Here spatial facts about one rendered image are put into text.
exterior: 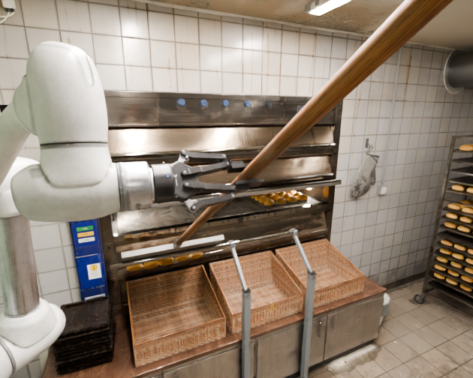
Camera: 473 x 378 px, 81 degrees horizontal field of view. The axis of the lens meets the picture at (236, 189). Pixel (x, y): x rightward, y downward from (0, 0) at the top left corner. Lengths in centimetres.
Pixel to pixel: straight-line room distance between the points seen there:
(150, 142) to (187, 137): 25
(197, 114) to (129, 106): 43
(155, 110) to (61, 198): 146
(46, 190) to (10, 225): 61
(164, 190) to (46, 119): 21
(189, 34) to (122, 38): 40
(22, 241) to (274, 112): 174
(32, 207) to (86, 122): 15
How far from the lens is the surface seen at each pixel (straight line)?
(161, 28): 197
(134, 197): 52
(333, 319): 243
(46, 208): 52
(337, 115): 257
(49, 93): 52
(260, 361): 222
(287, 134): 45
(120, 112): 189
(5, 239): 114
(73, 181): 50
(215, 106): 201
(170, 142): 191
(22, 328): 129
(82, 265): 208
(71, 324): 196
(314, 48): 243
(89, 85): 53
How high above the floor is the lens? 195
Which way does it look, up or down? 15 degrees down
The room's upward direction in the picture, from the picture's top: straight up
